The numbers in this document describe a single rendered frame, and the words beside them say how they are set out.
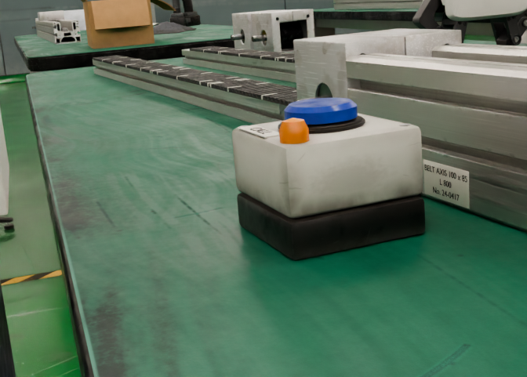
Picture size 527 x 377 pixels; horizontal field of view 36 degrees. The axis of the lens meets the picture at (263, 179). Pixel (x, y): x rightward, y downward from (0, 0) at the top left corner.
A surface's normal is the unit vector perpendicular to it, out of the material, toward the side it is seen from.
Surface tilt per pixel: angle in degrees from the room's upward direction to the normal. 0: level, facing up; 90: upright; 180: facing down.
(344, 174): 90
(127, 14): 69
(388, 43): 90
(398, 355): 0
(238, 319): 0
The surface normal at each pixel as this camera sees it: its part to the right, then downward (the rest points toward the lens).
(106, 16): 0.21, -0.18
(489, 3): 0.38, 0.32
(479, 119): -0.92, 0.16
